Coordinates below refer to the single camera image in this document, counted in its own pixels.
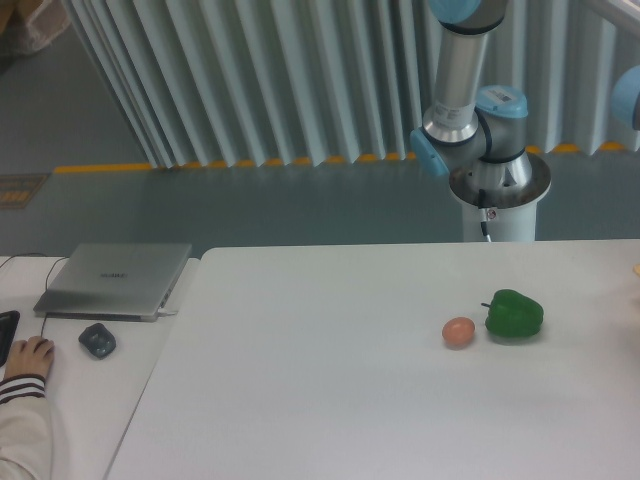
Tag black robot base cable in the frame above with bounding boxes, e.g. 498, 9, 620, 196
477, 187, 493, 244

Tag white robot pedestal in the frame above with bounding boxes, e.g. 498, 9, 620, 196
449, 152, 551, 242

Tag dark grey round device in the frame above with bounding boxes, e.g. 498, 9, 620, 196
78, 323, 117, 360

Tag cream sleeve forearm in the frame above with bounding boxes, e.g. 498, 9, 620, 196
1, 374, 53, 479

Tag brown egg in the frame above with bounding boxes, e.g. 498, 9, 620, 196
442, 317, 475, 347

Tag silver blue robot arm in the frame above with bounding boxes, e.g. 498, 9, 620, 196
411, 1, 639, 175

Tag black laptop cable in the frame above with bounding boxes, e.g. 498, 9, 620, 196
0, 252, 46, 279

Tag green bell pepper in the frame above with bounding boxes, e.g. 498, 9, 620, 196
485, 289, 544, 339

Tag black mouse cable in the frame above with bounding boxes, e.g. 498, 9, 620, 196
38, 257, 69, 341

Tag person's hand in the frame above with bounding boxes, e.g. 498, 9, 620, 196
4, 336, 55, 380

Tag silver closed laptop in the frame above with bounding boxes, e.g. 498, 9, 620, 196
33, 243, 192, 322

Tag black keyboard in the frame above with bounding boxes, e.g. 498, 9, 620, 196
0, 310, 20, 367

